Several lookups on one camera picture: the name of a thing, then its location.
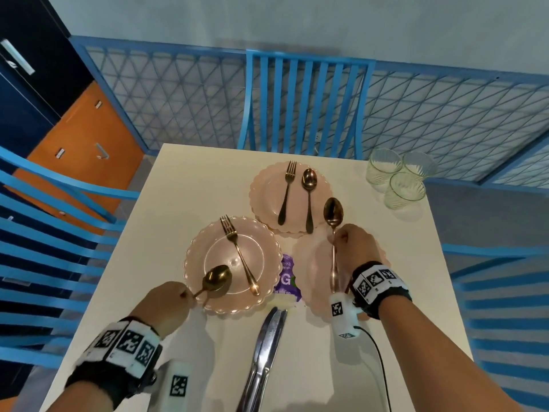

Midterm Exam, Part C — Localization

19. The person's left hand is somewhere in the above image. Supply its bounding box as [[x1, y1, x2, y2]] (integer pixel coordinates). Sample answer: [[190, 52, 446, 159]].
[[131, 281, 199, 339]]

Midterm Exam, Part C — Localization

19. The person's right hand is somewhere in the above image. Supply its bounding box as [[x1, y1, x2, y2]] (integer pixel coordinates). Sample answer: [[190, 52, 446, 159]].
[[328, 224, 382, 293]]

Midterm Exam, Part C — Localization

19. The gold spoon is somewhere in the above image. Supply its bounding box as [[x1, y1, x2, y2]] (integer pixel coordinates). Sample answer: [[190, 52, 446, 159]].
[[301, 168, 318, 234], [192, 264, 232, 300], [323, 197, 345, 295]]

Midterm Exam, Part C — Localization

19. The person's right forearm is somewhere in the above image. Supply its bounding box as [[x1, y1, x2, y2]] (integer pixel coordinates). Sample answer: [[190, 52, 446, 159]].
[[377, 291, 492, 412]]

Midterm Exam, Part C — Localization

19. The person's left forearm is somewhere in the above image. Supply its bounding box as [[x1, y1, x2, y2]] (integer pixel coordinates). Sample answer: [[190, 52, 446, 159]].
[[45, 375, 129, 412]]

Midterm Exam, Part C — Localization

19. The pink scalloped plate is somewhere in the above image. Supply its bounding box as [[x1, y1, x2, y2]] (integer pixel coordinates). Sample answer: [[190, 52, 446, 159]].
[[250, 161, 333, 236], [292, 233, 387, 319], [184, 216, 284, 315]]

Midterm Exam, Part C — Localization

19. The right wristband with markers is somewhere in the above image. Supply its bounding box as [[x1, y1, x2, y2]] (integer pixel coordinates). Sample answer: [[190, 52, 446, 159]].
[[349, 261, 413, 320]]

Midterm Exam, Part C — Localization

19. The wristband with markers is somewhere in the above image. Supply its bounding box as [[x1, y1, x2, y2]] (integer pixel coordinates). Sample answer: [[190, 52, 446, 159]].
[[64, 317, 164, 411], [349, 261, 413, 320]]

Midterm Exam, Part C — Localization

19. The purple packet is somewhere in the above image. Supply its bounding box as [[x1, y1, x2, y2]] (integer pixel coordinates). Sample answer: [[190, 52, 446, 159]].
[[273, 253, 303, 303]]

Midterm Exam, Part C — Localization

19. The gold fork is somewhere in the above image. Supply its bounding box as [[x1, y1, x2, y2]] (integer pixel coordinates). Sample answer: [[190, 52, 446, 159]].
[[277, 161, 297, 226], [220, 215, 261, 296]]

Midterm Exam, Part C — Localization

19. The left wristband with markers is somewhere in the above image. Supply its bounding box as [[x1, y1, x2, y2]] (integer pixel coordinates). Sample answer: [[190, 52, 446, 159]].
[[64, 317, 164, 411]]

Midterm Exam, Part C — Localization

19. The clear ribbed glass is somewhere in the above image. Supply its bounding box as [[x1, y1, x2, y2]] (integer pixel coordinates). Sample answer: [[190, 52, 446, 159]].
[[366, 148, 403, 186], [384, 172, 426, 210], [402, 151, 438, 181]]

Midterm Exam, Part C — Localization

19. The silver table knife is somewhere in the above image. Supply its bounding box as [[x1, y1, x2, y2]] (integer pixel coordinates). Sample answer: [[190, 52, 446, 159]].
[[253, 310, 289, 412], [236, 307, 280, 412]]

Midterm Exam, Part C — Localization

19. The blue slatted chair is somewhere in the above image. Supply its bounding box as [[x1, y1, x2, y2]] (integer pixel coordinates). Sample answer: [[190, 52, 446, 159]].
[[238, 49, 377, 162], [0, 146, 141, 370], [442, 242, 549, 409]]

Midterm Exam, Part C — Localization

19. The orange drawer cabinet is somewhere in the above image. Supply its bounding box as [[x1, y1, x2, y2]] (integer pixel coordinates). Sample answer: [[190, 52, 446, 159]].
[[4, 80, 145, 236]]

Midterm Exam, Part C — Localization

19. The blue lattice fence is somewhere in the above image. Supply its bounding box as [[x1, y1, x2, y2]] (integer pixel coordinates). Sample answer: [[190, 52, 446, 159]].
[[69, 35, 549, 190]]

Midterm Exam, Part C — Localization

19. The dark blue cabinet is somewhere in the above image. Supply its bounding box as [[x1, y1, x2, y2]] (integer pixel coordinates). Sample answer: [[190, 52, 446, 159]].
[[0, 0, 96, 157]]

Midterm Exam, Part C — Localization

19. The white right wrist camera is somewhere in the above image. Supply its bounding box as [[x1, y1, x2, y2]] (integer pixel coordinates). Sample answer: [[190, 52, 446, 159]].
[[329, 292, 361, 340]]

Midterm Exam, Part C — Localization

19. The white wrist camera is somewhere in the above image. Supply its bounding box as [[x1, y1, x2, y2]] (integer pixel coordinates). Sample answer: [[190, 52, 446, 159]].
[[155, 359, 192, 412], [329, 292, 361, 340]]

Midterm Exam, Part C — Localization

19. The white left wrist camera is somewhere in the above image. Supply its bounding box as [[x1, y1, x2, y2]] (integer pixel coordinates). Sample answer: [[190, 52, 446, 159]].
[[155, 359, 192, 412]]

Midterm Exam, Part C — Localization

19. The black cable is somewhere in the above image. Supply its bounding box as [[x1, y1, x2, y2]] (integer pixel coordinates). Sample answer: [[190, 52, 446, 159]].
[[355, 325, 393, 412]]

